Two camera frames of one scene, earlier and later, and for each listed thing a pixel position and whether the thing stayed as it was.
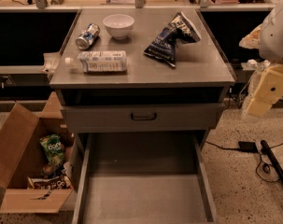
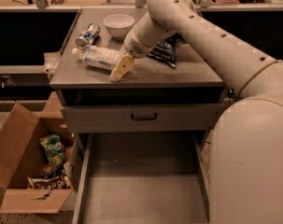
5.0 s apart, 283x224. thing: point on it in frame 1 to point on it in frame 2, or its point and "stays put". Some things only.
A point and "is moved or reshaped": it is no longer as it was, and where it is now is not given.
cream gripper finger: (274, 82) to (121, 68)
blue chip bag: (180, 30) stays put
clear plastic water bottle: (99, 62) is moved or reshaped
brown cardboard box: (30, 159) stays put
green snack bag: (54, 147) stays put
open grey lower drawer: (143, 178) stays put
